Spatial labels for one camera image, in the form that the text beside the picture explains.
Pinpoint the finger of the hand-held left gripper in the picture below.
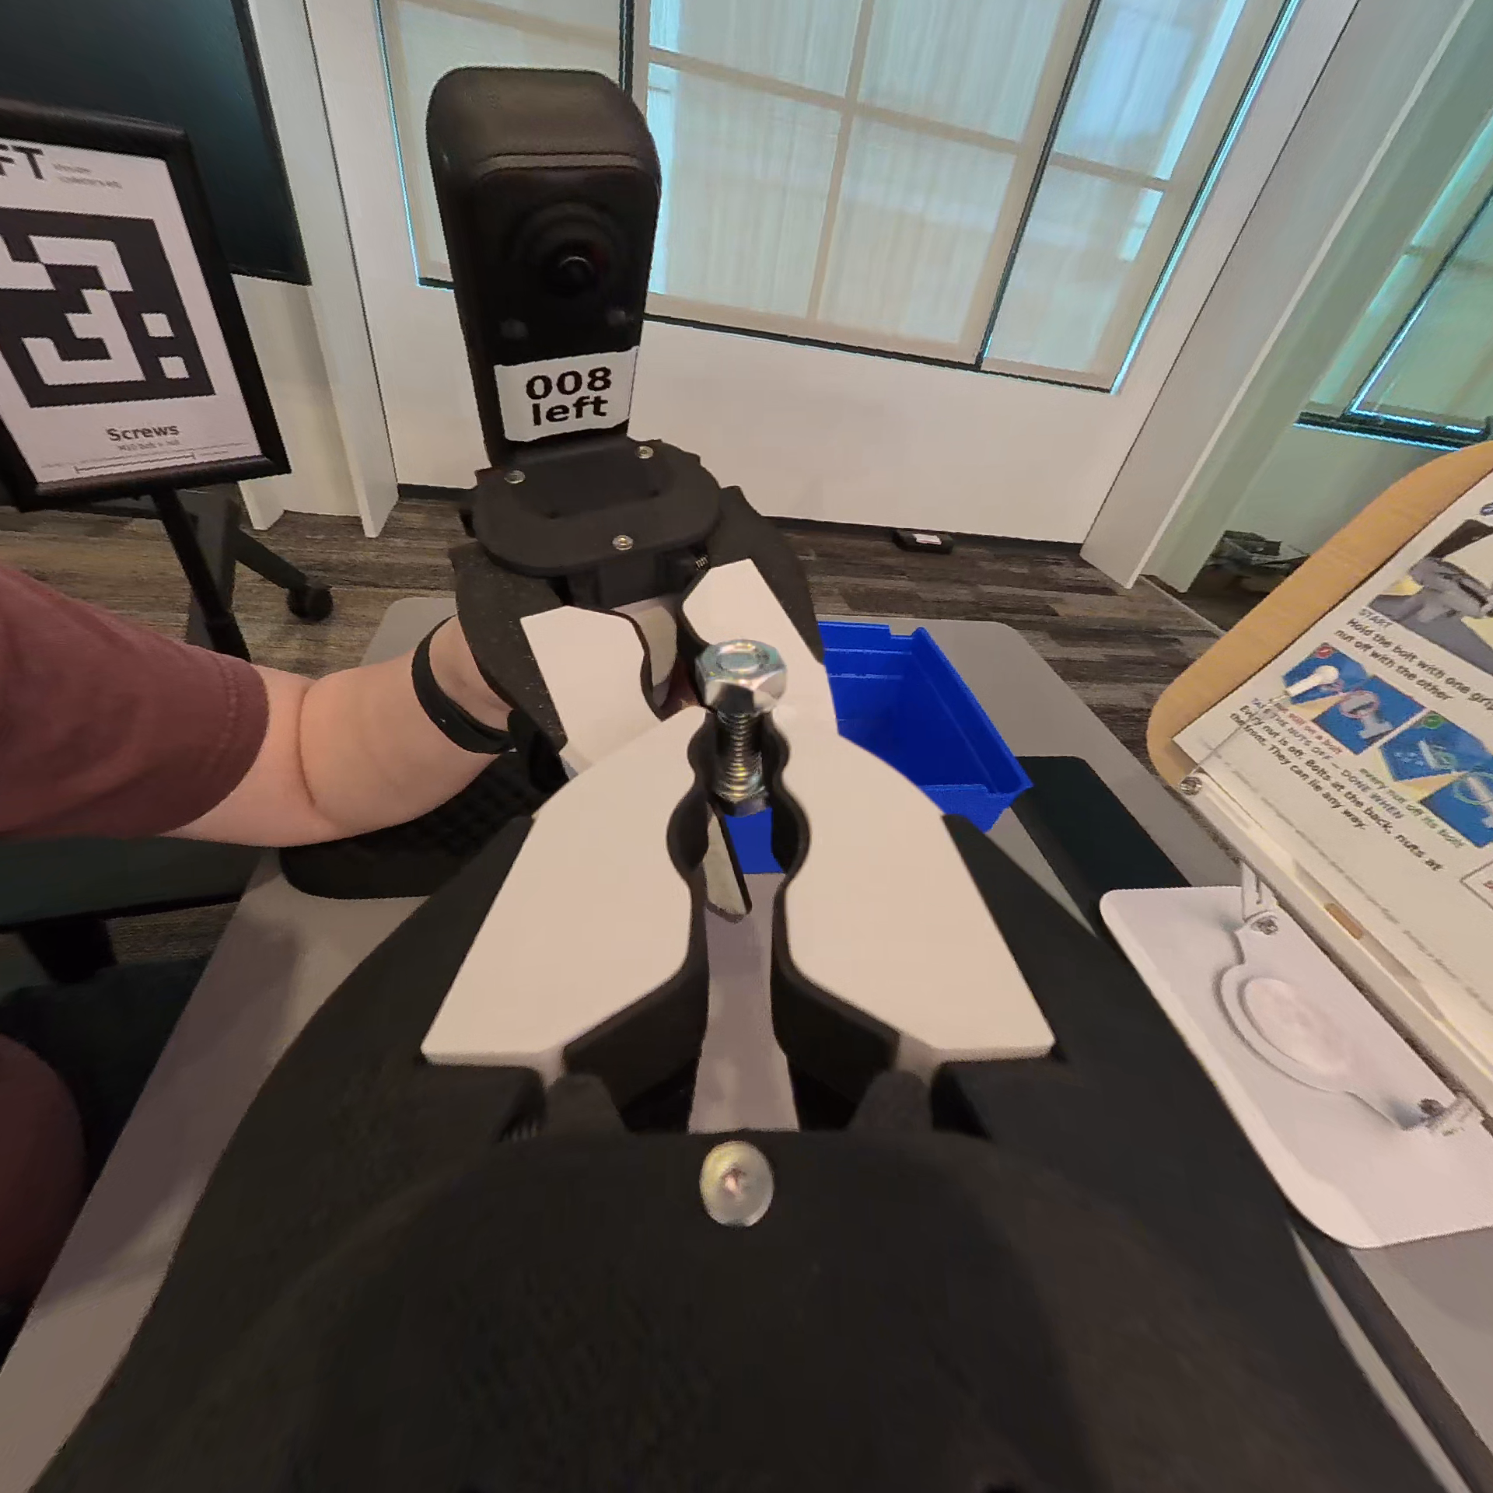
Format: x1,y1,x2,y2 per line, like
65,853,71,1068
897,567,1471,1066
679,558,840,739
519,604,702,773

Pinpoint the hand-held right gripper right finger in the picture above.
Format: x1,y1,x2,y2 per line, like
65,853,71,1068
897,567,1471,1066
769,705,1057,1068

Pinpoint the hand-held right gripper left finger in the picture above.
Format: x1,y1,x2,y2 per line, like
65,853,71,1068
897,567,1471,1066
419,705,716,1071

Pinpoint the silver hex bolt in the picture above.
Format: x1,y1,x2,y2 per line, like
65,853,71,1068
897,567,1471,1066
693,638,787,807

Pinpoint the blue plastic bin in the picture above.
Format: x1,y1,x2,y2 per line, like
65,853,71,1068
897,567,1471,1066
721,620,1032,874

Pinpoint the person's left forearm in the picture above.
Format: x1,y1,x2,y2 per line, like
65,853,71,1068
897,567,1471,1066
174,659,515,846

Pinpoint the black wrist band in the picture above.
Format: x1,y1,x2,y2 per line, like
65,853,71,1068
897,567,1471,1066
410,615,517,755

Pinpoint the black desk mat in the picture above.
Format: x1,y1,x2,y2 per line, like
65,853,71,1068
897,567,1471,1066
1015,755,1190,935

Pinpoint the large window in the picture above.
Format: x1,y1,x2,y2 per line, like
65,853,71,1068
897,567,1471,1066
375,0,1295,393

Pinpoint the black framed marker sign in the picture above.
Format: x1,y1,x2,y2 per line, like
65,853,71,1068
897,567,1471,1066
0,99,334,659

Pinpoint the dark office chair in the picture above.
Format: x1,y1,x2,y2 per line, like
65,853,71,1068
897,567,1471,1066
0,837,263,1052

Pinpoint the printed paper sheet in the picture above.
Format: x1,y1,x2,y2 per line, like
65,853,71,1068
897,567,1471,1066
1171,465,1493,1016

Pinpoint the wooden document stand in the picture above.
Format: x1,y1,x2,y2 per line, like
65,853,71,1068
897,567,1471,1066
1100,441,1493,1249

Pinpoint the dark floor clutter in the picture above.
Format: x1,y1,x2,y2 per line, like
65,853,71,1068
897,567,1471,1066
1212,528,1306,576

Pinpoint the narrow side window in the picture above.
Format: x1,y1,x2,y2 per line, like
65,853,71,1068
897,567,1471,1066
1299,174,1493,449

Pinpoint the large black wall screen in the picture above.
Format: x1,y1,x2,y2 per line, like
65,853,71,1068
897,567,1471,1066
0,0,311,286

